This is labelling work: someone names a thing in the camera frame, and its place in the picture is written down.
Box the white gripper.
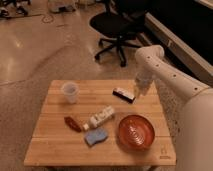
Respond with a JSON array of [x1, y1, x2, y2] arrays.
[[133, 75, 153, 99]]

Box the blue sponge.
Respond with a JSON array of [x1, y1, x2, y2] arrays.
[[84, 128, 108, 146]]

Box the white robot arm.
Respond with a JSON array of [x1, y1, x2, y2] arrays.
[[135, 45, 213, 171]]

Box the black office chair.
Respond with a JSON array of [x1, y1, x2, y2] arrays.
[[89, 0, 151, 67], [0, 0, 31, 19]]

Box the white device on floor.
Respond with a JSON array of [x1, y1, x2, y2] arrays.
[[47, 0, 75, 13]]

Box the red-orange bowl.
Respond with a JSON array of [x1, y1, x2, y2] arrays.
[[117, 115, 155, 150]]

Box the translucent plastic cup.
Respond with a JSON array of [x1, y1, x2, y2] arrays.
[[61, 82, 79, 104]]

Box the white power strip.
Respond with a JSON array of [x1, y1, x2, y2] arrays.
[[83, 106, 115, 131]]

